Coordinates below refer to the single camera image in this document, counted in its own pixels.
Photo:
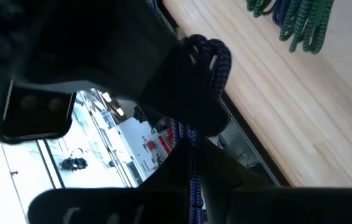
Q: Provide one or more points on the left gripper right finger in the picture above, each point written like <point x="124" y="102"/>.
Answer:
<point x="288" y="205"/>

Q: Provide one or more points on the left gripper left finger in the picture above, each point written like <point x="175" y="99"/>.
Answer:
<point x="116" y="205"/>

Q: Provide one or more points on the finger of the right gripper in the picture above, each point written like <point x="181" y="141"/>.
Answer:
<point x="185" y="99"/>

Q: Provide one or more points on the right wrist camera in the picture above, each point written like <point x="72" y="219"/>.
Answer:
<point x="35" y="115"/>

